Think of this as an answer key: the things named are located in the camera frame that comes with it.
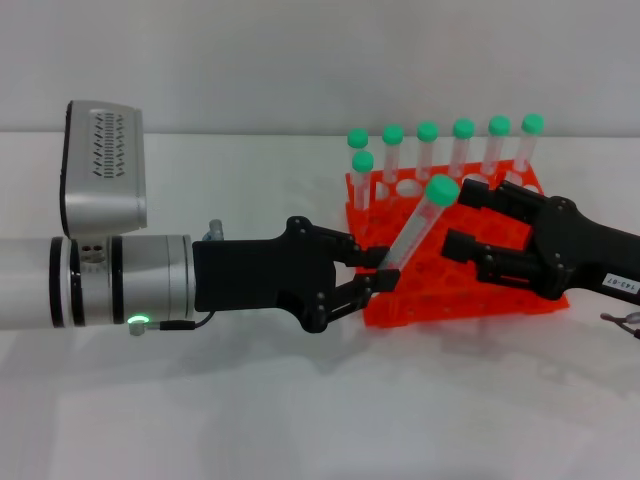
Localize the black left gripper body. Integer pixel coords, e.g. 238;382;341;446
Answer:
192;215;337;335

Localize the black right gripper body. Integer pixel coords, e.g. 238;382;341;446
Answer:
523;195;640;306

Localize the clear test tube green cap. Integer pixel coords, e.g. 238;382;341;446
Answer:
415;121;440;181
449;118;476;180
346;127;370;176
381;124;405;184
481;115;512;177
350;150;375;224
375;174;461;274
510;113;546;175

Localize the orange test tube rack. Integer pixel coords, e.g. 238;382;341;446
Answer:
344;160;572;330

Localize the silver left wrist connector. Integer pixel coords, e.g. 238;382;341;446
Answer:
201;218;227;244

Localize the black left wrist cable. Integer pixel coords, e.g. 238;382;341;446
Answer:
128;310;217;338

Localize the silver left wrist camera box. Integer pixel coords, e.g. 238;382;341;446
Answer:
59;99;149;239

